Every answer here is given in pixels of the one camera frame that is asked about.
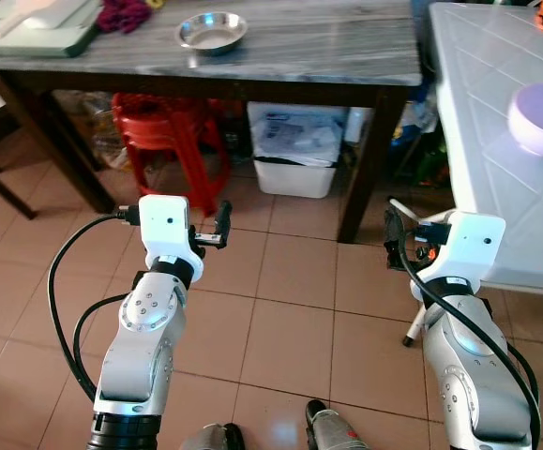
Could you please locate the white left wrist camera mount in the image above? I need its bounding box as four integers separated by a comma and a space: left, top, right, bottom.
138, 195, 204, 282

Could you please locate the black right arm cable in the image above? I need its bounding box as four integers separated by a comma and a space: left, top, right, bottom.
384, 207, 543, 449

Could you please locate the grey robot right foot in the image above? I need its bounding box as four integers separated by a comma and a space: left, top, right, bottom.
306, 400, 370, 450

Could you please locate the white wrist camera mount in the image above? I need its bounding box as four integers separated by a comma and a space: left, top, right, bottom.
138, 195, 204, 282
428, 212, 507, 299

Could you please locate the grey robot foot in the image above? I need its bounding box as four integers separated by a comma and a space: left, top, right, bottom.
306, 400, 370, 450
179, 424, 246, 450

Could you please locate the grey robot left foot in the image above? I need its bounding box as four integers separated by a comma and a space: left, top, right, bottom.
179, 424, 246, 450

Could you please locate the white plastic bin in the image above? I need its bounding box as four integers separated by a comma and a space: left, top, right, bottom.
248, 101, 347, 200

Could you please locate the red plastic stool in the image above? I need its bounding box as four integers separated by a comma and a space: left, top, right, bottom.
112, 92, 233, 217

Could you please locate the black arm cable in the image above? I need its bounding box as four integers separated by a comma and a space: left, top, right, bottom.
48, 212, 143, 404
71, 292, 129, 399
384, 207, 543, 449

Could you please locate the shallow steel bowl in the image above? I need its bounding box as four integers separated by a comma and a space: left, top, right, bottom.
176, 11, 249, 55

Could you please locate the white item on tray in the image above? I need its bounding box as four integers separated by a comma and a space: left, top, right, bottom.
0, 0, 96, 37

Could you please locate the green tray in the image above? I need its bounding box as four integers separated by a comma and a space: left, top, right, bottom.
0, 0, 101, 59

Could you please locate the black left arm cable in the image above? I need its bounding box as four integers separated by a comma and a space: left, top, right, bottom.
71, 292, 129, 399
48, 212, 143, 404

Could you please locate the white plastic table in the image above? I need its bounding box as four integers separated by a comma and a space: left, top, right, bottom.
388, 2, 543, 367

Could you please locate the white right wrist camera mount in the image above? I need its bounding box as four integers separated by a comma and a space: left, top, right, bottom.
428, 212, 507, 299

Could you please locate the dark wood marble-top table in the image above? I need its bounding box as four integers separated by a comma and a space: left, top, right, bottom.
0, 0, 424, 245

